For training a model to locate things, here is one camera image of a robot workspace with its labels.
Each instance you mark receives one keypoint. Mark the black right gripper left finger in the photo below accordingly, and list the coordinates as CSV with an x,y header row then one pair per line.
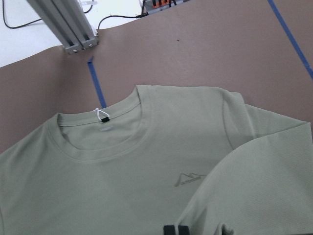
x,y
169,230

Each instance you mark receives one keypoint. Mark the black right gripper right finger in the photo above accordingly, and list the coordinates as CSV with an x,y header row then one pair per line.
x,y
183,230

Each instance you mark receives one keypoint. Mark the olive green long-sleeve shirt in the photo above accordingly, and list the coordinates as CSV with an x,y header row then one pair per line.
x,y
193,156

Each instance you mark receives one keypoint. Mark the orange black connector board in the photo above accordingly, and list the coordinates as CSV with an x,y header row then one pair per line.
x,y
153,6

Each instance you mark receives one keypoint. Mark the aluminium frame post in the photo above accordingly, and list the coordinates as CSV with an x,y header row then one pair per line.
x,y
68,22

